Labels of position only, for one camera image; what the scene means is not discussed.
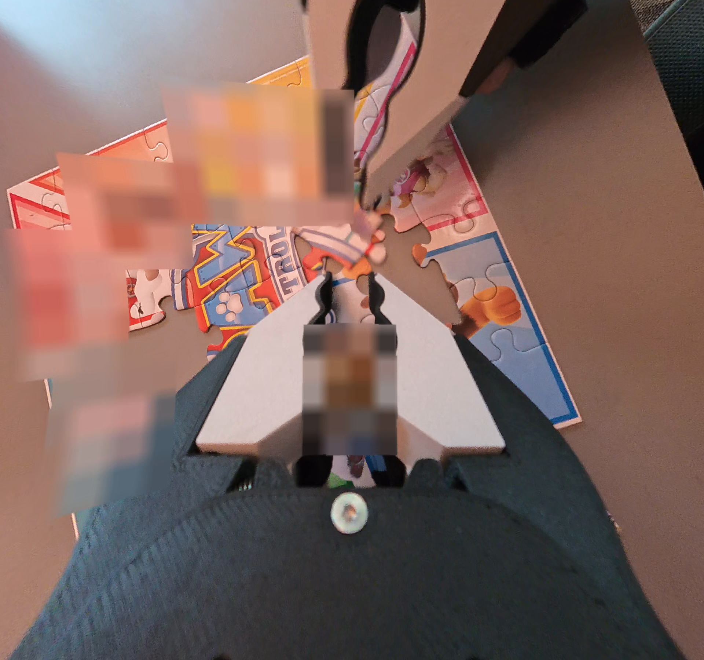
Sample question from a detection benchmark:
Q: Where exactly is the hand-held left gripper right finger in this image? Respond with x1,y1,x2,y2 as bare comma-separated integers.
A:
367,275,507,487

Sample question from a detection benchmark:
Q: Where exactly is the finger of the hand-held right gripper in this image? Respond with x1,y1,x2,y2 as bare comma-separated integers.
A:
363,0,533,208
300,0,386,93

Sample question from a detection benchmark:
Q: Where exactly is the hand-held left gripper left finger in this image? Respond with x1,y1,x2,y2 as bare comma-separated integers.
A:
195,276,334,487

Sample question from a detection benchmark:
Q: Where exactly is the assembled cartoon jigsaw puzzle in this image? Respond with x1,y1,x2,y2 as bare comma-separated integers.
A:
7,55,583,540

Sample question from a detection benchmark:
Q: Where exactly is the cartoon jigsaw puzzle piece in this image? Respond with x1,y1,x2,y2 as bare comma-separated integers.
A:
352,198,388,265

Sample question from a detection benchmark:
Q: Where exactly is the brown desk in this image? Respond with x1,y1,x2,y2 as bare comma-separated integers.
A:
0,0,704,660

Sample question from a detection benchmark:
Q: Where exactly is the dark teal chair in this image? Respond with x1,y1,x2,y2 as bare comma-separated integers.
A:
643,0,704,146

